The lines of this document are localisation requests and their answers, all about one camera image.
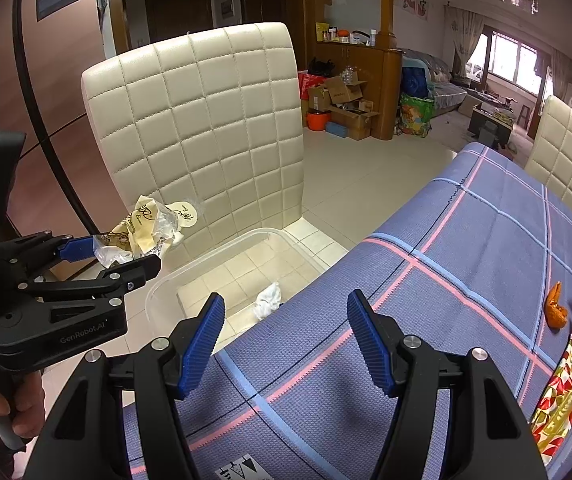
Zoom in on cream plastic wrapper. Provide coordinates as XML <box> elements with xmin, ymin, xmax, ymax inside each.
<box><xmin>93</xmin><ymin>199</ymin><xmax>201</xmax><ymax>268</ymax></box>

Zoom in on blue plaid tablecloth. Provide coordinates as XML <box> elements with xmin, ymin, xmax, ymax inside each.
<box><xmin>123</xmin><ymin>142</ymin><xmax>572</xmax><ymax>480</ymax></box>

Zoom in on dark wooden door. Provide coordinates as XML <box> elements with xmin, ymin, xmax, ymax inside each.
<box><xmin>145</xmin><ymin>0</ymin><xmax>214</xmax><ymax>43</ymax></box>

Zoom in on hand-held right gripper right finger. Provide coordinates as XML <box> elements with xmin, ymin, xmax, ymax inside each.
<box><xmin>347</xmin><ymin>289</ymin><xmax>549</xmax><ymax>480</ymax></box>

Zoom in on small white crumpled tissue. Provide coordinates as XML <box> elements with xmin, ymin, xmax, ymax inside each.
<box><xmin>253</xmin><ymin>281</ymin><xmax>284</xmax><ymax>322</ymax></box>

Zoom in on colourful printed bag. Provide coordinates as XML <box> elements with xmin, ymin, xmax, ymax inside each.
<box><xmin>398</xmin><ymin>92</ymin><xmax>436</xmax><ymax>137</ymax></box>

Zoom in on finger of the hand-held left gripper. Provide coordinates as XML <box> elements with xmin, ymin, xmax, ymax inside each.
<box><xmin>0</xmin><ymin>231</ymin><xmax>99</xmax><ymax>291</ymax></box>
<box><xmin>16</xmin><ymin>254</ymin><xmax>161</xmax><ymax>311</ymax></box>

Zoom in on red wall decals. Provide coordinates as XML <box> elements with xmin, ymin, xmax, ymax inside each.
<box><xmin>396</xmin><ymin>0</ymin><xmax>432</xmax><ymax>21</ymax></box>

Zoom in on grey sofa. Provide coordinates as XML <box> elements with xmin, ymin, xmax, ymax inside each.
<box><xmin>401</xmin><ymin>50</ymin><xmax>467</xmax><ymax>111</ymax></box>

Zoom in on orange peel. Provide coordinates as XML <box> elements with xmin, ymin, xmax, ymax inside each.
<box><xmin>545</xmin><ymin>282</ymin><xmax>569</xmax><ymax>331</ymax></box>

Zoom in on dark coffee table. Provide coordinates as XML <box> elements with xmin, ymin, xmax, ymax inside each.
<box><xmin>468</xmin><ymin>102</ymin><xmax>514</xmax><ymax>148</ymax></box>

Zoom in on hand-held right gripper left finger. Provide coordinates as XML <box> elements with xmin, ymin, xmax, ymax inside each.
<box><xmin>36</xmin><ymin>292</ymin><xmax>227</xmax><ymax>480</ymax></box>

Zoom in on wooden partition cabinet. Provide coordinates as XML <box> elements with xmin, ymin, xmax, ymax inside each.
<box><xmin>296</xmin><ymin>0</ymin><xmax>404</xmax><ymax>141</ymax></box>

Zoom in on red and gold wrapper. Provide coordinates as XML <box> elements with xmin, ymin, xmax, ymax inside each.
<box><xmin>531</xmin><ymin>302</ymin><xmax>572</xmax><ymax>466</ymax></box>

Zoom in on pink refrigerator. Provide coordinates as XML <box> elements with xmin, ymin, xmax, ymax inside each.
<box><xmin>0</xmin><ymin>0</ymin><xmax>116</xmax><ymax>271</ymax></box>

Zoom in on window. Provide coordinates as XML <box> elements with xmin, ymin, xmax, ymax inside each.
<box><xmin>486</xmin><ymin>30</ymin><xmax>539</xmax><ymax>93</ymax></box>

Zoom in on clear plastic bin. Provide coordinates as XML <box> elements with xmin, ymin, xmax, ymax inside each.
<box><xmin>145</xmin><ymin>227</ymin><xmax>329</xmax><ymax>356</ymax></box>

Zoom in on person's left hand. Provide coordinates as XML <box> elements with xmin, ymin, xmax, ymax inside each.
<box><xmin>0</xmin><ymin>370</ymin><xmax>46</xmax><ymax>443</ymax></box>

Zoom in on red bag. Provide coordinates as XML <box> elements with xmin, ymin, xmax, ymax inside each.
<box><xmin>298</xmin><ymin>72</ymin><xmax>324</xmax><ymax>101</ymax></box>

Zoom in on cream quilted leather chair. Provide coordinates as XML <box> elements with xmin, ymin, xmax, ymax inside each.
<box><xmin>525</xmin><ymin>95</ymin><xmax>572</xmax><ymax>246</ymax></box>
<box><xmin>80</xmin><ymin>22</ymin><xmax>307</xmax><ymax>281</ymax></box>

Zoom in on blue bag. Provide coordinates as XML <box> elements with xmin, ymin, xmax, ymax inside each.
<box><xmin>401</xmin><ymin>67</ymin><xmax>429</xmax><ymax>98</ymax></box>

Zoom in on large cardboard box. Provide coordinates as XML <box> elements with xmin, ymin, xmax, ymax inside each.
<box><xmin>326</xmin><ymin>105</ymin><xmax>379</xmax><ymax>141</ymax></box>

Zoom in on open cardboard box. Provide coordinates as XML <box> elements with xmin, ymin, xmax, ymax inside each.
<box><xmin>323</xmin><ymin>76</ymin><xmax>369</xmax><ymax>106</ymax></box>

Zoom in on patterned curtain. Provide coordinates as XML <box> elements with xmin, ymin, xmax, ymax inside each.
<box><xmin>446</xmin><ymin>7</ymin><xmax>487</xmax><ymax>78</ymax></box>

